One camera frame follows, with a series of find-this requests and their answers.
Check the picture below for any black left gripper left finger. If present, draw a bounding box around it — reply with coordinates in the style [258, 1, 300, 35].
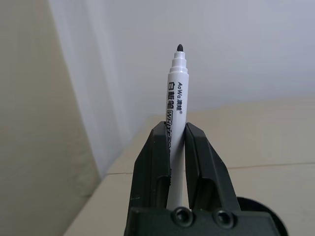
[129, 120, 172, 212]

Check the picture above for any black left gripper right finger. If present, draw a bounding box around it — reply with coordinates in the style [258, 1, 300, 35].
[183, 122, 241, 212]

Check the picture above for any black tip whiteboard marker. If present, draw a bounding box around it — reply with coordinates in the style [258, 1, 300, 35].
[165, 43, 190, 209]

